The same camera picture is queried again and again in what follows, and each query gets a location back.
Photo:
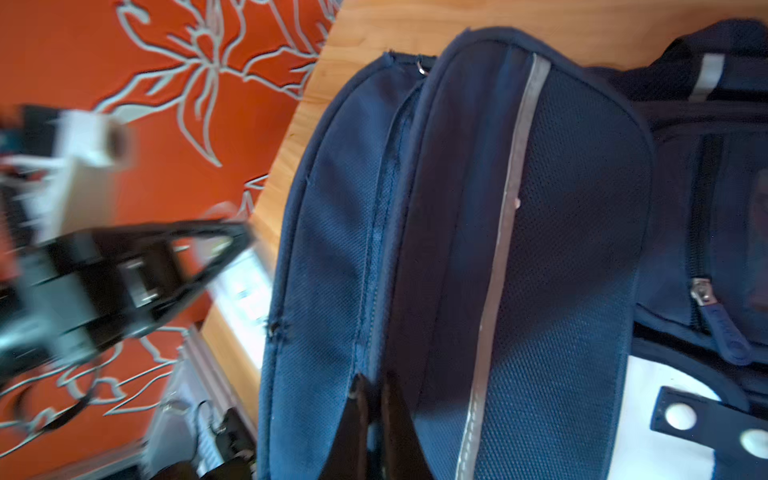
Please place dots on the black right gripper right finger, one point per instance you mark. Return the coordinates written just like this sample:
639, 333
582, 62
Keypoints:
402, 454

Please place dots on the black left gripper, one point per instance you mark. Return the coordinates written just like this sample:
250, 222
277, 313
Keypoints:
69, 300

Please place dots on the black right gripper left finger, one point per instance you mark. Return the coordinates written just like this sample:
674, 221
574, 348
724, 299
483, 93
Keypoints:
348, 456

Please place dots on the clear pencil case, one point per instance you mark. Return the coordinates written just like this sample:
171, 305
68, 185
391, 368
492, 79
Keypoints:
241, 297

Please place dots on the navy blue student backpack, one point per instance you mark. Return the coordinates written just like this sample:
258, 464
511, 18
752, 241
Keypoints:
565, 267

